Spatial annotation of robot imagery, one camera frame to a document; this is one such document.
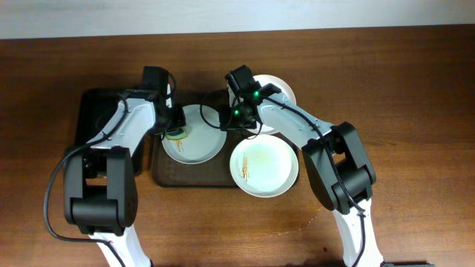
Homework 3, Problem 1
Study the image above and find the green yellow sponge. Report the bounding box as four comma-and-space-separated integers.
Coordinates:
165, 127, 188, 140

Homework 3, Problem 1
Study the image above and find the white plate with sauce smear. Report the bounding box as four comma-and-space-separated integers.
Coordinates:
162, 105, 227, 165

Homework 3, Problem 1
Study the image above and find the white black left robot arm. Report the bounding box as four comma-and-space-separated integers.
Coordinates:
61, 88, 185, 266

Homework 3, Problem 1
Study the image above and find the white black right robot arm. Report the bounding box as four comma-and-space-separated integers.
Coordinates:
223, 82, 384, 267

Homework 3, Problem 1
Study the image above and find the brown serving tray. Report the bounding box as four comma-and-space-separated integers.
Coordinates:
151, 88, 300, 189

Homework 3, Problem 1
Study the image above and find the black rectangular tray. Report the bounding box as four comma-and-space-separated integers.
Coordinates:
73, 88, 145, 177

